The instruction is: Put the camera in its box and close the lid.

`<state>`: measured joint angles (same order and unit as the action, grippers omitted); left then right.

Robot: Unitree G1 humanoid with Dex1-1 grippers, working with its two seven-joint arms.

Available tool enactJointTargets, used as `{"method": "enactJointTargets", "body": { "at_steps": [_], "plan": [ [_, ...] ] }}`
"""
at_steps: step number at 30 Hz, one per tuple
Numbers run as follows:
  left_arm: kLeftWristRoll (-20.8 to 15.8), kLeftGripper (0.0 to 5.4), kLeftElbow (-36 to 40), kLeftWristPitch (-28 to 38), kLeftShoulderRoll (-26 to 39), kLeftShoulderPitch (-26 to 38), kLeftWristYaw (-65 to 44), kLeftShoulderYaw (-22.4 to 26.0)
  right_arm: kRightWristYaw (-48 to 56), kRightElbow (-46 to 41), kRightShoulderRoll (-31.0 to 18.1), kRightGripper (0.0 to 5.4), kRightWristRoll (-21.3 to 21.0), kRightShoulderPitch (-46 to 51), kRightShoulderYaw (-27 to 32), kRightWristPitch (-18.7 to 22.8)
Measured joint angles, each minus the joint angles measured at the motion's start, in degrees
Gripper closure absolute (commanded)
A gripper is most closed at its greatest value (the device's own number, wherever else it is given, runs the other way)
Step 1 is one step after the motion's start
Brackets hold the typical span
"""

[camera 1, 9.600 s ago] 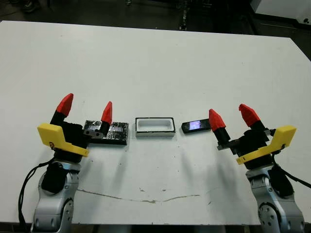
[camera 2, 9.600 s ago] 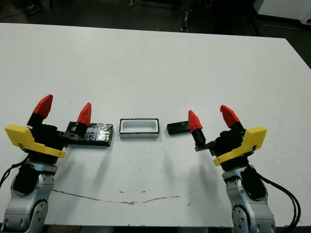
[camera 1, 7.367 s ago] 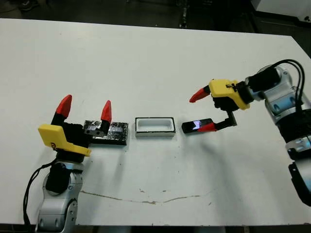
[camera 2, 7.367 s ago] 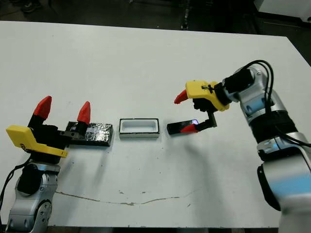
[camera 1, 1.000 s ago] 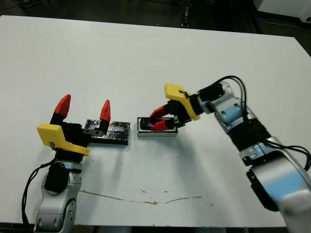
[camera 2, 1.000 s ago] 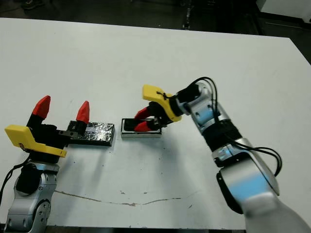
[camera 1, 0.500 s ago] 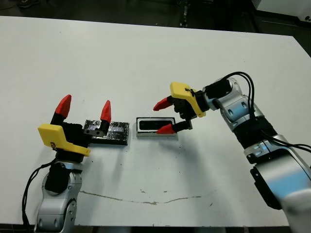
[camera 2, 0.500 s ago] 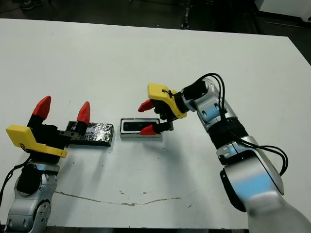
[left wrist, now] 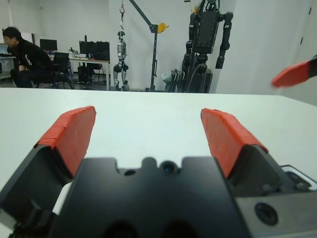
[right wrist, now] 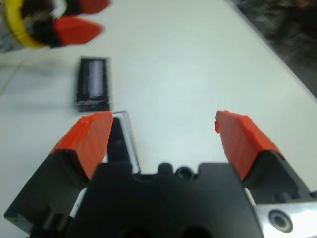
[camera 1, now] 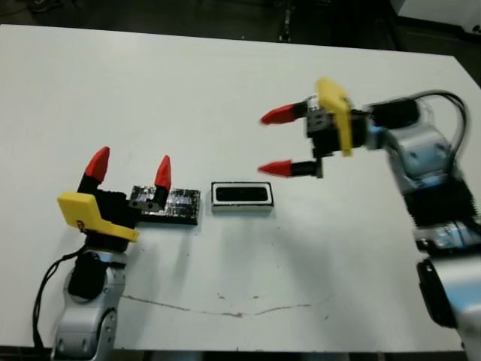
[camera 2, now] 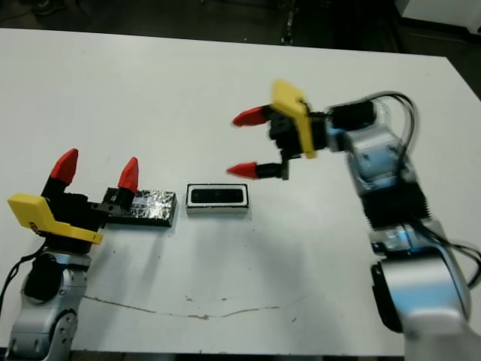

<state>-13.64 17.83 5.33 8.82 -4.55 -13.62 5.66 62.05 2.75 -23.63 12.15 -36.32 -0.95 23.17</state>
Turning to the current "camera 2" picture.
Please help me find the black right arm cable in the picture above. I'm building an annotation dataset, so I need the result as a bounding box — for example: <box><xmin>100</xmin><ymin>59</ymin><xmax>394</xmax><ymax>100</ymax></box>
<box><xmin>370</xmin><ymin>89</ymin><xmax>481</xmax><ymax>289</ymax></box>

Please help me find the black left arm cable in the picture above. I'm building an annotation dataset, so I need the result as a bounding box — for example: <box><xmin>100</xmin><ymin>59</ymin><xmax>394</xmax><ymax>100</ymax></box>
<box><xmin>0</xmin><ymin>254</ymin><xmax>39</xmax><ymax>315</ymax></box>

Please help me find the white lined camera box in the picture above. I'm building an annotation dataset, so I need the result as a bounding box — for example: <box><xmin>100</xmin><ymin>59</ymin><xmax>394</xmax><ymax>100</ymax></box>
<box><xmin>185</xmin><ymin>182</ymin><xmax>251</xmax><ymax>217</ymax></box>

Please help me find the black camera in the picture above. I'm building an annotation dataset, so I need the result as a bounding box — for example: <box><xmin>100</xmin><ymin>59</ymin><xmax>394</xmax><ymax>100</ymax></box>
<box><xmin>190</xmin><ymin>187</ymin><xmax>246</xmax><ymax>205</ymax></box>

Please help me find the black foil box lid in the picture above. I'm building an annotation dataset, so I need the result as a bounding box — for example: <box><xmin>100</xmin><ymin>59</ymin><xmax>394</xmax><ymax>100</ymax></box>
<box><xmin>106</xmin><ymin>189</ymin><xmax>178</xmax><ymax>229</ymax></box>

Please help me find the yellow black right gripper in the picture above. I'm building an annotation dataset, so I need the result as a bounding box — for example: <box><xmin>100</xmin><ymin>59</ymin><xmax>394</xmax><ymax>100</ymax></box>
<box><xmin>225</xmin><ymin>78</ymin><xmax>332</xmax><ymax>182</ymax></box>

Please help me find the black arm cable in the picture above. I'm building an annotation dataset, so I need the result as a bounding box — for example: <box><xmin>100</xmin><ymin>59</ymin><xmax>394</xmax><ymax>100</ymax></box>
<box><xmin>0</xmin><ymin>254</ymin><xmax>39</xmax><ymax>315</ymax></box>
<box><xmin>370</xmin><ymin>89</ymin><xmax>481</xmax><ymax>289</ymax></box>

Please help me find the black metal stand pole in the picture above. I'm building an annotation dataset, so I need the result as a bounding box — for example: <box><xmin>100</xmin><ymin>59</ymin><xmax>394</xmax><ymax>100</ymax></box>
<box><xmin>280</xmin><ymin>7</ymin><xmax>298</xmax><ymax>47</ymax></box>

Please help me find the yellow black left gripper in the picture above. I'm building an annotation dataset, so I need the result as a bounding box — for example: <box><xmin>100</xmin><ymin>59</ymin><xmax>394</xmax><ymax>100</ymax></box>
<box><xmin>6</xmin><ymin>148</ymin><xmax>141</xmax><ymax>256</ymax></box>

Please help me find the dark shoe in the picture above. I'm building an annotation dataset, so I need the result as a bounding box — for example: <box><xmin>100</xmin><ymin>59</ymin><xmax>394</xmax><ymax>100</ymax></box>
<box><xmin>32</xmin><ymin>0</ymin><xmax>53</xmax><ymax>17</ymax></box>

